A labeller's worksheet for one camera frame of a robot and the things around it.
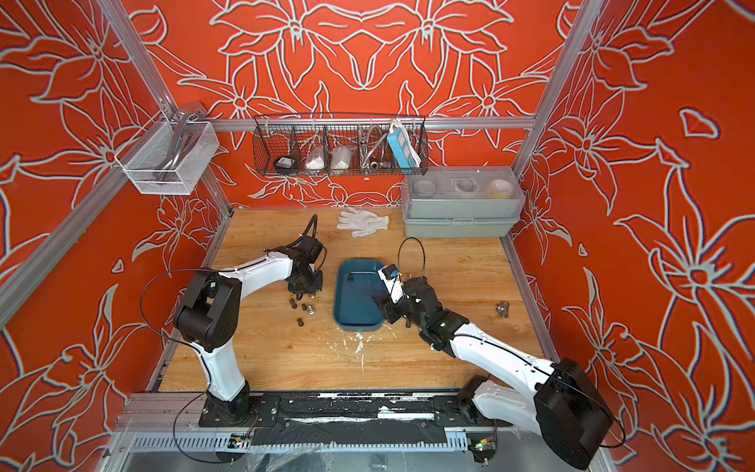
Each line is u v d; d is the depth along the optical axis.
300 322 0.88
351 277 0.97
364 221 1.15
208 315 0.50
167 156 0.83
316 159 0.90
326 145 1.00
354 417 0.73
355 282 0.98
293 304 0.91
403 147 0.87
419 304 0.60
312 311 0.90
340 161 0.91
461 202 1.03
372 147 0.83
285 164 0.95
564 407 0.40
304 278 0.81
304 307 0.92
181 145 0.73
